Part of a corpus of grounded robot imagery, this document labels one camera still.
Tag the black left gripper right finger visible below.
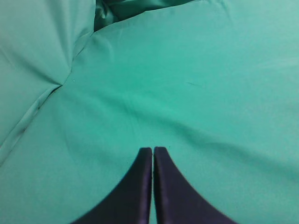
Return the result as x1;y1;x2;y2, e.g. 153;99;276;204
153;147;235;224

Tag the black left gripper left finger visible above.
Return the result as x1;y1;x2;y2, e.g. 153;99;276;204
74;147;152;224

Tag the green cloth backdrop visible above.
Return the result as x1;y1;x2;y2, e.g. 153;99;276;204
0;0;299;224

